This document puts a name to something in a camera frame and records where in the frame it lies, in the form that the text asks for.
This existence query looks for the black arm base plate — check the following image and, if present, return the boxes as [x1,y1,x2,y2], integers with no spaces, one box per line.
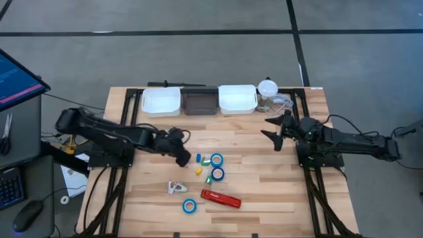
[87,145,135,168]
[296,141,344,168]

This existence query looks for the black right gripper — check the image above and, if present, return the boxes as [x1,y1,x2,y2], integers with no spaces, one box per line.
[260,109,302,152]

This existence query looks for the black keyboard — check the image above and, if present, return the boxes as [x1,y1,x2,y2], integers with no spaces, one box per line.
[0,167,26,210]

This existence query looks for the dark translucent plastic bin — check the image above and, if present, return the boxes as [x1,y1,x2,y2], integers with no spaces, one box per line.
[180,86,219,116]

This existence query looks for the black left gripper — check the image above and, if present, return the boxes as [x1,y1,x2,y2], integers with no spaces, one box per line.
[152,127,192,168]

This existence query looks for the white plastic bin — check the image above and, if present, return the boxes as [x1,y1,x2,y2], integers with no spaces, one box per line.
[141,86,182,118]
[217,85,258,116]

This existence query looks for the red stapler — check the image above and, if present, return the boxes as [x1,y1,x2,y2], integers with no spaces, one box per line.
[200,188,242,210]

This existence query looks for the blue tape roll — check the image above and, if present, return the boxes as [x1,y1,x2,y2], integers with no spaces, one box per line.
[211,167,225,182]
[210,153,224,168]
[182,198,198,214]

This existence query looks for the white coiled lamp cable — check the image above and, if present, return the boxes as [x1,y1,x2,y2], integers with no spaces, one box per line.
[264,93,294,115]

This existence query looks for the white mushroom table lamp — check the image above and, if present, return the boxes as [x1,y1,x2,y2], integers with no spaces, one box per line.
[256,79,279,112]

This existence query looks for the black computer mouse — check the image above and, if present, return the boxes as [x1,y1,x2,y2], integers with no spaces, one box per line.
[12,200,44,233]

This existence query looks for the computer monitor blue screen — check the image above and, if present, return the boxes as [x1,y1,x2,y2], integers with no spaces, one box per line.
[0,48,51,112]

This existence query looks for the grey desk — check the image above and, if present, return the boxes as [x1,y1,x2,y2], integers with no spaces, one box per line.
[0,94,56,238]

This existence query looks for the white claw staple remover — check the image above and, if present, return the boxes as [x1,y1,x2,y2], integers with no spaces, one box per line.
[167,180,188,196]

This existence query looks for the yellow clamp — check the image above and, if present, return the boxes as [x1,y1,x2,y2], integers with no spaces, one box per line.
[64,135,76,155]

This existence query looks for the black aluminium table frame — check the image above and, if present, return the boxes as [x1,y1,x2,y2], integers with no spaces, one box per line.
[74,86,363,238]

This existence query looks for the scissors with black handles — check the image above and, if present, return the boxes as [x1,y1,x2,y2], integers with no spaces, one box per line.
[0,112,13,156]

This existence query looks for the white paper sheet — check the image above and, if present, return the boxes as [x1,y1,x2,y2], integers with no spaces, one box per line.
[61,153,90,198]

